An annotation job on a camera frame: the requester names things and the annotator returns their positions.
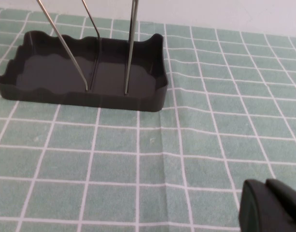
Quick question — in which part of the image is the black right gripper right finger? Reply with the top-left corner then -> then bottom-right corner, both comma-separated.
266,178 -> 296,232

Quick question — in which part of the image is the black tray wire lid rack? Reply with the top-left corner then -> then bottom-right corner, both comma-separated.
0,0 -> 169,114

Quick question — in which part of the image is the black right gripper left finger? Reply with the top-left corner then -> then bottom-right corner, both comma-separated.
238,179 -> 294,232

